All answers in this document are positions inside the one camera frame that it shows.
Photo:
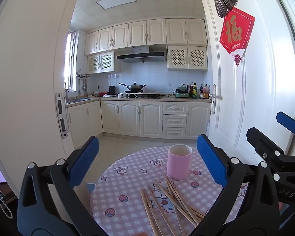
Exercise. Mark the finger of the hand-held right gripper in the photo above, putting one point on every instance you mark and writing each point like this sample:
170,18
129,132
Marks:
288,123
263,142

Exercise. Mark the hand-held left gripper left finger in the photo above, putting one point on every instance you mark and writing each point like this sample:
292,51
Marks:
84,162

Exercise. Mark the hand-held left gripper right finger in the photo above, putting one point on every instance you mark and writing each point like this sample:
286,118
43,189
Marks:
211,162

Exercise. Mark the pink cup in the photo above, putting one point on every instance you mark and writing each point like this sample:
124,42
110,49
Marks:
178,164

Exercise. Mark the pile of wooden chopsticks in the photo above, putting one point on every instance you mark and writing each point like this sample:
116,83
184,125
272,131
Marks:
184,209

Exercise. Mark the pale blue stool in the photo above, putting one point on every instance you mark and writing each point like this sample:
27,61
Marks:
91,188

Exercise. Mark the cream sink base cabinet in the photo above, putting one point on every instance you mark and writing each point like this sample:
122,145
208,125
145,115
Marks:
83,123

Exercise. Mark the pink checked tablecloth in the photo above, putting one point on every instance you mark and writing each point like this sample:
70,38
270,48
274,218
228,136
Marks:
127,177

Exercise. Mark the cream cabinet drawer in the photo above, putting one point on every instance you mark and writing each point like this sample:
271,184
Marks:
174,108
174,133
174,121

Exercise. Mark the white panel door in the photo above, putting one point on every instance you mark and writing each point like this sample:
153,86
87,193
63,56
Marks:
248,91

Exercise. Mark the metal door strike plate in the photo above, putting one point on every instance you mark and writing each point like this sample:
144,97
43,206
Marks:
62,115

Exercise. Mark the steel sink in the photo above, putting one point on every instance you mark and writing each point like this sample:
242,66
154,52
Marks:
77,100

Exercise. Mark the cream base cabinet row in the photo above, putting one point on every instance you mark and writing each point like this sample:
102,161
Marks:
130,118

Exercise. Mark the dark sauce bottle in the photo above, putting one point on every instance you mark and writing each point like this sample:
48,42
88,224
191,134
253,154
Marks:
201,93

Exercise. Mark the red box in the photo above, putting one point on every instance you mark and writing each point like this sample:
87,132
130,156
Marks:
103,94

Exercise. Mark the yellow oil bottle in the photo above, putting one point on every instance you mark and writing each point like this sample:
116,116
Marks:
195,92

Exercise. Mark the metal faucet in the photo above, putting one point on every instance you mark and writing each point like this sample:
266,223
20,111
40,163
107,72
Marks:
66,91

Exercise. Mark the green electric cooker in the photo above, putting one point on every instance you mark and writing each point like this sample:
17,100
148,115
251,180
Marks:
182,93

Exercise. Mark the white mug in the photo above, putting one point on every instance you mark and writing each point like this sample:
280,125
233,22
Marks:
120,95

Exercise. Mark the chopsticks standing in cup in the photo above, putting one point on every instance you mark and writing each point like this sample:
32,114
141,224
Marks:
167,99

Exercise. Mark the black kettle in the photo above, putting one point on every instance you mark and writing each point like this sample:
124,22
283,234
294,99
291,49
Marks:
111,89

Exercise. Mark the hanging utensil rack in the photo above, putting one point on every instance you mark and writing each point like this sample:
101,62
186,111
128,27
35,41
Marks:
83,76

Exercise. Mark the gas stove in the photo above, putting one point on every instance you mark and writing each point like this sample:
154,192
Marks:
140,95

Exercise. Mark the wok with lid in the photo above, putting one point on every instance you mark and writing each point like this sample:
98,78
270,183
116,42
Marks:
135,87

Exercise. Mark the kitchen window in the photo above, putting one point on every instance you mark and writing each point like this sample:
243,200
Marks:
70,61

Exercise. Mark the red diamond paper decoration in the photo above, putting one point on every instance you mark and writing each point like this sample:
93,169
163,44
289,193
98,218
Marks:
236,32

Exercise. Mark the steel range hood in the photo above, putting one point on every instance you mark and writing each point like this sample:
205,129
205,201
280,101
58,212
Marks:
141,55

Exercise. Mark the ceiling light panel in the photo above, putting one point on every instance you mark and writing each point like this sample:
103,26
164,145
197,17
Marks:
116,1

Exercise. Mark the lattice door wall cabinet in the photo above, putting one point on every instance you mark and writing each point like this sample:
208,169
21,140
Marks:
186,57
103,62

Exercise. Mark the cream door frame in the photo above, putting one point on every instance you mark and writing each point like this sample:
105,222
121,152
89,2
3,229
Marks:
27,78

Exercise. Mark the cream wall cabinet row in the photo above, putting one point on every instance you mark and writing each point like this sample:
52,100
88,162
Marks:
147,33

